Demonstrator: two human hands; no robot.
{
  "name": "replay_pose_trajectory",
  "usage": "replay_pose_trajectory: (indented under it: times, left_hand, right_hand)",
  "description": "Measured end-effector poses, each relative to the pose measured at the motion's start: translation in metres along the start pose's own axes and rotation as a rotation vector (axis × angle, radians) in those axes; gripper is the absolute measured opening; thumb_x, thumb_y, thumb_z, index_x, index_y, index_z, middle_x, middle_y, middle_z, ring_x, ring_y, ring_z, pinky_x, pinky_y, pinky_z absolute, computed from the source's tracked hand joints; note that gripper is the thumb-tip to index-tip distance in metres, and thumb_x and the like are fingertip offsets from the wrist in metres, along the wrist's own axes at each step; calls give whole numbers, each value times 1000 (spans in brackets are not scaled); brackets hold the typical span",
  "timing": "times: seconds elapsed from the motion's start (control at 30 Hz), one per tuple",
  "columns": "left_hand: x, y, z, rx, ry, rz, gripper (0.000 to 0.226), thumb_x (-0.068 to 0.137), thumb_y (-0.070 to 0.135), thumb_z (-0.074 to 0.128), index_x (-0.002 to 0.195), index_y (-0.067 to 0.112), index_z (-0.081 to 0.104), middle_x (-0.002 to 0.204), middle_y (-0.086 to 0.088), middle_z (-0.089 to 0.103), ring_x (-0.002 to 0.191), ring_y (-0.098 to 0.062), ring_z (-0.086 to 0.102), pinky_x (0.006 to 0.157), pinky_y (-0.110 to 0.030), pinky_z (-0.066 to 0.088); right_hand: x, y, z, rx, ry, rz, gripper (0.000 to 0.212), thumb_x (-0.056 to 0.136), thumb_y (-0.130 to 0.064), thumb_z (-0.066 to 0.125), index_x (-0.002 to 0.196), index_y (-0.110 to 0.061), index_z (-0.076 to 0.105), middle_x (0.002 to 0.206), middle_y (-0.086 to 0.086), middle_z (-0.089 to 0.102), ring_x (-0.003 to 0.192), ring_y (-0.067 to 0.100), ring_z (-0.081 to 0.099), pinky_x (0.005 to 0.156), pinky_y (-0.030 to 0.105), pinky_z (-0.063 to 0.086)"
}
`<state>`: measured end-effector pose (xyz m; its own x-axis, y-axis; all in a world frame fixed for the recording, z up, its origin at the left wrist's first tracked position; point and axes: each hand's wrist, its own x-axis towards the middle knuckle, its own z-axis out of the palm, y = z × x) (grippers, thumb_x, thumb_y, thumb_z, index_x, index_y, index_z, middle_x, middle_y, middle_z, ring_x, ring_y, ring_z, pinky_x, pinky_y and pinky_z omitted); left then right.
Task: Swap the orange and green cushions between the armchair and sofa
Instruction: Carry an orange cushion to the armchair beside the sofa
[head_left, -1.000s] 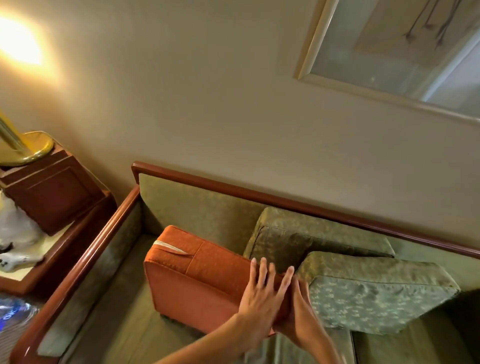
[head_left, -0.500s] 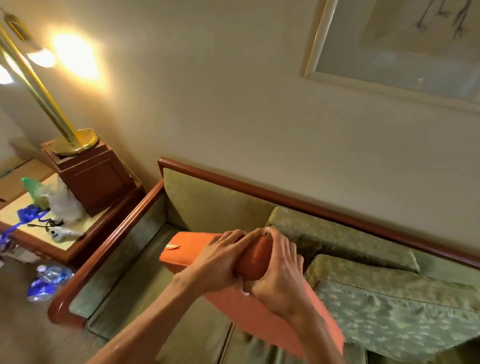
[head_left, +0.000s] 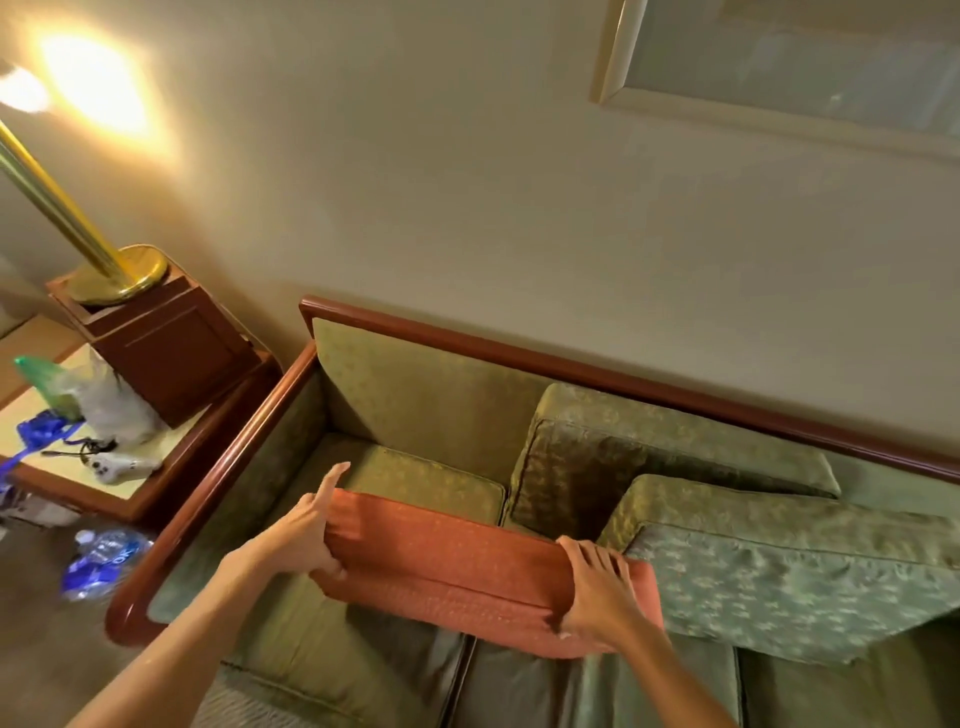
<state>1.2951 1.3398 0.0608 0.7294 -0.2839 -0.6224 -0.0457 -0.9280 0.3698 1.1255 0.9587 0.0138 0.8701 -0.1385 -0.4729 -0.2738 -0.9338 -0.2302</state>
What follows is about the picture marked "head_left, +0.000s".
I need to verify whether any person's left hand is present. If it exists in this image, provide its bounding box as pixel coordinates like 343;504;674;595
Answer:
224;461;352;584

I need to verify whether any wooden glass-top side table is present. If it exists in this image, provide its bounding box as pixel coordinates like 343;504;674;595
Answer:
0;314;285;534

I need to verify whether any person's right hand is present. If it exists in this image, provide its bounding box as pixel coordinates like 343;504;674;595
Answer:
554;535;663;655

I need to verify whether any green patterned cushion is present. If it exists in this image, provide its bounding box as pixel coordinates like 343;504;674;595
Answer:
597;473;960;667
503;382;843;543

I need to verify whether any person's left forearm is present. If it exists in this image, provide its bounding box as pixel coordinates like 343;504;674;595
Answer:
67;551;273;728

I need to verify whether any green sofa with wooden frame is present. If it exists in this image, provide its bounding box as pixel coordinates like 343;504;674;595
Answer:
104;294;960;728

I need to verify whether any green plastic bag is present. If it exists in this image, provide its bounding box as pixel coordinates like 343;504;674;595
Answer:
13;354;84;421

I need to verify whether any wooden lamp base box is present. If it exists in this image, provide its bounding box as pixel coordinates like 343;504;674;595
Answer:
46;254;264;430

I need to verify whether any clear white plastic bag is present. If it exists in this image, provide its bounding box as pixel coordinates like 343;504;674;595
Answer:
56;348;170;451

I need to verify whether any orange cushion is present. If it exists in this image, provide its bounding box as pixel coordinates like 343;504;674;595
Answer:
309;488;667;661

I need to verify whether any blue lanyard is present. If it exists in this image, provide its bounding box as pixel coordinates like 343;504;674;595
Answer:
0;410;85;481

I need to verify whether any white framed picture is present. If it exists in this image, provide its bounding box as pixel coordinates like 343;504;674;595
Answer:
590;0;960;163

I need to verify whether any blue label water bottle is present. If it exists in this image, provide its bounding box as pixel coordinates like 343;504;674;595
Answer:
61;527;155;604

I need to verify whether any white game controller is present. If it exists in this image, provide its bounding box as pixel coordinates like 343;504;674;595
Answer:
82;452;163;487

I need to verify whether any thin black cable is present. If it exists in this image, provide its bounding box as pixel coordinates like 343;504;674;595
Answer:
41;438;118;460

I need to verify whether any brass lamp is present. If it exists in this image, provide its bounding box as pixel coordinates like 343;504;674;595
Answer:
0;63;170;307

